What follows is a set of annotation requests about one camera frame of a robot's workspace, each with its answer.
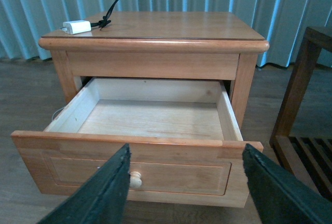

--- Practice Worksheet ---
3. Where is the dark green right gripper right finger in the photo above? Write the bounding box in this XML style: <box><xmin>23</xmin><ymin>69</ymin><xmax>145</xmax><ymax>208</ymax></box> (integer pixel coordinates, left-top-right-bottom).
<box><xmin>242</xmin><ymin>143</ymin><xmax>331</xmax><ymax>223</ymax></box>

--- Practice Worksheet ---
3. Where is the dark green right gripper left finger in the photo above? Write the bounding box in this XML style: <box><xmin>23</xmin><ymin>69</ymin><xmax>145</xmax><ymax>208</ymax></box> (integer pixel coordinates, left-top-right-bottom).
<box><xmin>39</xmin><ymin>144</ymin><xmax>131</xmax><ymax>223</ymax></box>

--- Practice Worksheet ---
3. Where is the round wooden knob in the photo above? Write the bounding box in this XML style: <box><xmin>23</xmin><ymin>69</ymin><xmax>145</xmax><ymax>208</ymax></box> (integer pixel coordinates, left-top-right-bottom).
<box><xmin>129</xmin><ymin>171</ymin><xmax>142</xmax><ymax>189</ymax></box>

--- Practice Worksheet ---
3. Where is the wooden drawer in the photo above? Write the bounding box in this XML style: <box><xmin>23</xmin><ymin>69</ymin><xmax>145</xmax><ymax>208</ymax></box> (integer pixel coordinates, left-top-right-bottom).
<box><xmin>11</xmin><ymin>78</ymin><xmax>249</xmax><ymax>207</ymax></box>

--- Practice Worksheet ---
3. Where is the white charger adapter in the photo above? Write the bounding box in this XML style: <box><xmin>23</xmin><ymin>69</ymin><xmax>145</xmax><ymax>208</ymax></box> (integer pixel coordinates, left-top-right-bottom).
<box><xmin>60</xmin><ymin>20</ymin><xmax>91</xmax><ymax>35</ymax></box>

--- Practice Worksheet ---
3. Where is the black charger cable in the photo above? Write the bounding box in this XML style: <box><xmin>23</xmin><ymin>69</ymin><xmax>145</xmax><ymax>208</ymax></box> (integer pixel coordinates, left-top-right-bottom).
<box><xmin>90</xmin><ymin>0</ymin><xmax>126</xmax><ymax>30</ymax></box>

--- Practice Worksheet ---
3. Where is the dark wooden slatted table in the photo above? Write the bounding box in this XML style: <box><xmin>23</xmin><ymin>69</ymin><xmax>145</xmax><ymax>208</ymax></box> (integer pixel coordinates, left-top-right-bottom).
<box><xmin>269</xmin><ymin>26</ymin><xmax>331</xmax><ymax>200</ymax></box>

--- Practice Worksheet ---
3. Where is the light wooden nightstand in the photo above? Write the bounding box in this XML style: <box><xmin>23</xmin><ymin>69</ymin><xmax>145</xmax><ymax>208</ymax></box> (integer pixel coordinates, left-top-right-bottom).
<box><xmin>38</xmin><ymin>11</ymin><xmax>269</xmax><ymax>124</ymax></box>

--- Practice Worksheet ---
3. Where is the light blue-grey curtain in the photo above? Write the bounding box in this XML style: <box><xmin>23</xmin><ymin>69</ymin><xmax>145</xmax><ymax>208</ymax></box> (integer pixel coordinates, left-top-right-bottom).
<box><xmin>1</xmin><ymin>0</ymin><xmax>331</xmax><ymax>67</ymax></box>

